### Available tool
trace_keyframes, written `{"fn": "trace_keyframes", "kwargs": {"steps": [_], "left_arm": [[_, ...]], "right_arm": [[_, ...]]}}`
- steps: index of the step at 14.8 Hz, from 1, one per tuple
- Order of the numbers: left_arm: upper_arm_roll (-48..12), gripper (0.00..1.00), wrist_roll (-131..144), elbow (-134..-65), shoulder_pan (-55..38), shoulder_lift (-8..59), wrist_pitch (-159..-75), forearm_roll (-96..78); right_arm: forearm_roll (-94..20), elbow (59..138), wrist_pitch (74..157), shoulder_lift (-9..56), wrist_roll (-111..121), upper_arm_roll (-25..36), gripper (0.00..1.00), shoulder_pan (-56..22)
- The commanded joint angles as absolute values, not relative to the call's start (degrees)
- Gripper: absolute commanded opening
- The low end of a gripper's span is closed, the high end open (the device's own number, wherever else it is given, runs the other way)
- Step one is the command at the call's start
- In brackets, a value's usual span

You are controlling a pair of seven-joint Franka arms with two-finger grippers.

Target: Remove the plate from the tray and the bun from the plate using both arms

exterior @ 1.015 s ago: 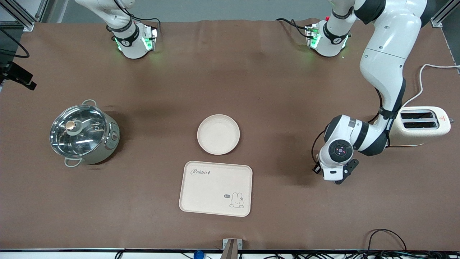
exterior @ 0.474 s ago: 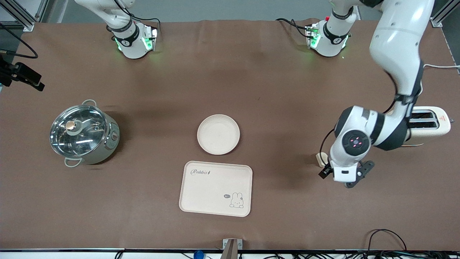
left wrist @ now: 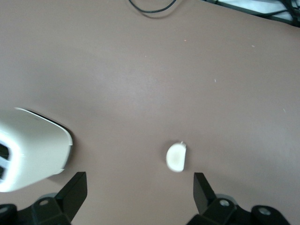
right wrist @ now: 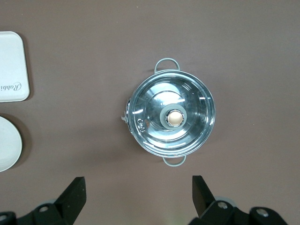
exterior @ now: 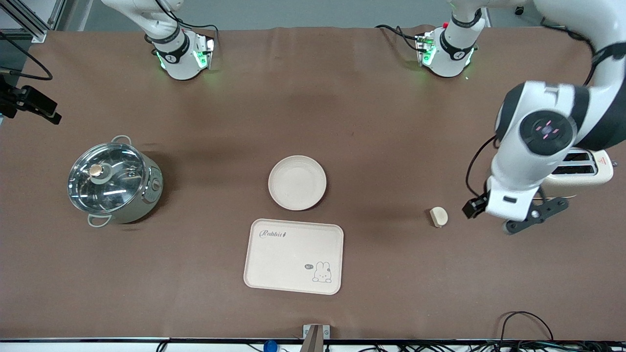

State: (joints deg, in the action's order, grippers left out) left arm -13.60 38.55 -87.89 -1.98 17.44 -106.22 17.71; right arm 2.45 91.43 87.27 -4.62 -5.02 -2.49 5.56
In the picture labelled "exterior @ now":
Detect black looped cable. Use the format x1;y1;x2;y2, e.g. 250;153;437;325
499;311;554;344

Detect black arm base cable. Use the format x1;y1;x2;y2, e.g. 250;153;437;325
156;0;219;49
376;24;422;52

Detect glass pot lid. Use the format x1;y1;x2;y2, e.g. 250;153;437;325
67;142;147;214

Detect silver electric cooking pot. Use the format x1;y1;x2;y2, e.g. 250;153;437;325
67;135;164;228

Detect grey metal mounting bracket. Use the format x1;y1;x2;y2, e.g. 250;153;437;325
299;324;331;352

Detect cream two-slot toaster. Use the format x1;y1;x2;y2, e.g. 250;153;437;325
540;148;615;199

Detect black left arm base cable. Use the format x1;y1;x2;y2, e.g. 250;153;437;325
376;24;422;52

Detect round beige plate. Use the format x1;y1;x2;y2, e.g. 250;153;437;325
268;155;327;211

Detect beige rabbit print tray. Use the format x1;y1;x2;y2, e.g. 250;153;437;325
244;219;344;295

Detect brown table cover sheet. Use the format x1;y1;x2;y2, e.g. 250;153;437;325
0;25;626;341

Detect black right arm base cable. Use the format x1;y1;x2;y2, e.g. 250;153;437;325
156;0;219;49

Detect aluminium frame profile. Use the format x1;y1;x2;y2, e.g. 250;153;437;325
0;0;67;42

